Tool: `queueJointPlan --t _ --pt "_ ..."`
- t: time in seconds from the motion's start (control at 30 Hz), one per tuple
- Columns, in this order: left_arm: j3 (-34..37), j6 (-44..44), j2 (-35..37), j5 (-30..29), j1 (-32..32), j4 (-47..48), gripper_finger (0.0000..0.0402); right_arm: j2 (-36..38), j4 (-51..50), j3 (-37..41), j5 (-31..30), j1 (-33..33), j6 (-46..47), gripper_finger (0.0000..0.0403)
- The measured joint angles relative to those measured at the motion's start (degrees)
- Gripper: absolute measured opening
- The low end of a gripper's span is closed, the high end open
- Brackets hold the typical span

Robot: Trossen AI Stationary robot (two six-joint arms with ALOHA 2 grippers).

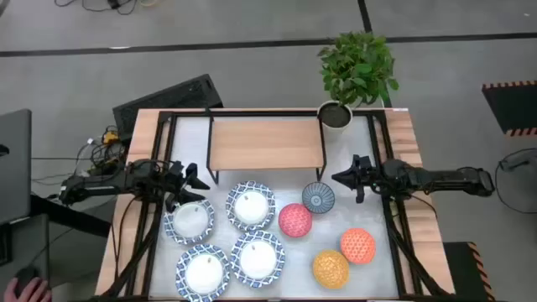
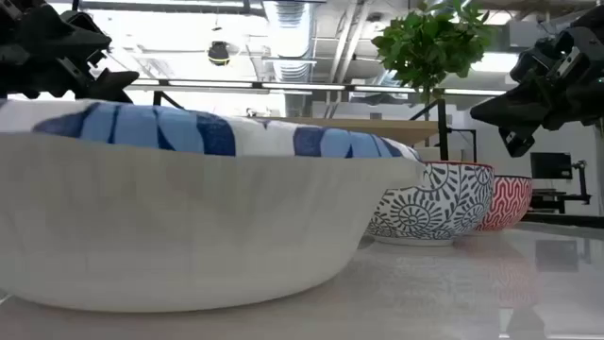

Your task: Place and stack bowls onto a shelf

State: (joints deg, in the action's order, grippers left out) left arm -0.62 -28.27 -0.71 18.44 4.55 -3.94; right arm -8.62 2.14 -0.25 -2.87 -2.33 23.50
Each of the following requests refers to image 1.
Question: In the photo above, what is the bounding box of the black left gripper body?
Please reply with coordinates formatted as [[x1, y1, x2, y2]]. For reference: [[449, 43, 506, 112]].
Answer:
[[157, 160, 189, 213]]

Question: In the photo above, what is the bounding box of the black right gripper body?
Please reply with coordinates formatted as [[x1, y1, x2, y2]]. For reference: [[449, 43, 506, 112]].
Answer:
[[354, 155, 383, 205]]

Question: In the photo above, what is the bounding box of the blue-white patterned shallow plate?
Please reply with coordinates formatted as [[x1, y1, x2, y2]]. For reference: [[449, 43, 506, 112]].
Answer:
[[175, 243, 232, 302], [229, 229, 286, 289], [163, 199, 216, 246], [225, 180, 277, 232]]

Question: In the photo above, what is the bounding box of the grey-blue patterned bowl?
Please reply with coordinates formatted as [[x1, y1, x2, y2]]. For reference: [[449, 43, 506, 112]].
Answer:
[[301, 181, 336, 215]]

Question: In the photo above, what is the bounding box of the hexagon-patterned ceramic bowl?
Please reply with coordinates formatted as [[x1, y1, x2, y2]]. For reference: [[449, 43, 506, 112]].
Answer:
[[340, 227, 377, 265]]

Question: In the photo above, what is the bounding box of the red zigzag-patterned bowl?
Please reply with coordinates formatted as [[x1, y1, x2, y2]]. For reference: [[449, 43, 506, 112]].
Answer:
[[278, 203, 314, 239]]

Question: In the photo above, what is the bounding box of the scale-patterned ceramic bowl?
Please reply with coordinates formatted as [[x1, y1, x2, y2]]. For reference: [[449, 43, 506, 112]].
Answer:
[[312, 249, 351, 290]]

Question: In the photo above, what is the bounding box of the wooden shelf with black legs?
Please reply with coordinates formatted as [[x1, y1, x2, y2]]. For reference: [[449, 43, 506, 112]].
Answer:
[[205, 107, 328, 185]]

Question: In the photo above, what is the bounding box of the white plant pot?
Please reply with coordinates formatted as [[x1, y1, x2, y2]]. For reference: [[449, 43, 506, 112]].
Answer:
[[316, 100, 353, 133]]

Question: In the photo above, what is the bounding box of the black perforated case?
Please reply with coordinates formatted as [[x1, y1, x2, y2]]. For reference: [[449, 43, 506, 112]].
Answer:
[[112, 74, 224, 143]]

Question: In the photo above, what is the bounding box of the green leafy plant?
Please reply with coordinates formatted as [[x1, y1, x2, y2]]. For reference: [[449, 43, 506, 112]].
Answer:
[[317, 31, 399, 108]]

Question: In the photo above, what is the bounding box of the black hazard-striped floor mat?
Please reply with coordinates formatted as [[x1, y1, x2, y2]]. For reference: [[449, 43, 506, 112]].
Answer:
[[481, 80, 537, 138], [443, 241, 496, 302]]

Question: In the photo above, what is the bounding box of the black side desk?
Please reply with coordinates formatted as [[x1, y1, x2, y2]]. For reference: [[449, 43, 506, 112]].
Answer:
[[0, 213, 52, 302]]

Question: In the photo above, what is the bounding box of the grey laptop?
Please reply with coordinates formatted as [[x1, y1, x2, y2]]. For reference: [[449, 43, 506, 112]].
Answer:
[[0, 108, 33, 226]]

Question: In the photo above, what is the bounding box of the black computer mouse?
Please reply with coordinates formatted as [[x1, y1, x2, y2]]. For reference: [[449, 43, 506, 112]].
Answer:
[[14, 266, 41, 290]]

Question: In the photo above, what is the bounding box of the person's hand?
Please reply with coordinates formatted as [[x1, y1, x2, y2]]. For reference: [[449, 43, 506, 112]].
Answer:
[[3, 276, 52, 302]]

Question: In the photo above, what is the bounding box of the tangled black cable bundle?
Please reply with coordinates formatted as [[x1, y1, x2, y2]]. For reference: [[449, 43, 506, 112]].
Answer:
[[73, 124, 129, 180]]

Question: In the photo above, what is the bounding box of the black metal table frame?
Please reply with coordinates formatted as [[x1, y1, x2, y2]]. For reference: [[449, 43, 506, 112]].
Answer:
[[87, 109, 458, 302]]

